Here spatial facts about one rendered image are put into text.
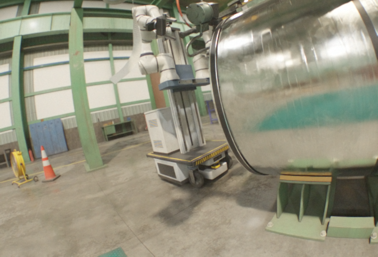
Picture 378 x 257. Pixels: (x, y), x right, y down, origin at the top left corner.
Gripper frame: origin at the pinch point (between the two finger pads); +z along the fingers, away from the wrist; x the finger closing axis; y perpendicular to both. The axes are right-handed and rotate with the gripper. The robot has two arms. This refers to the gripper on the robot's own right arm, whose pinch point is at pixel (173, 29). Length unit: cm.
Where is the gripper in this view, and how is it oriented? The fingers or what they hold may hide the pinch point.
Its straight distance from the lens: 112.5
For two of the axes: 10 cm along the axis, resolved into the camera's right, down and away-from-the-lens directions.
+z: 7.9, 5.0, -3.4
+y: 6.0, -5.9, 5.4
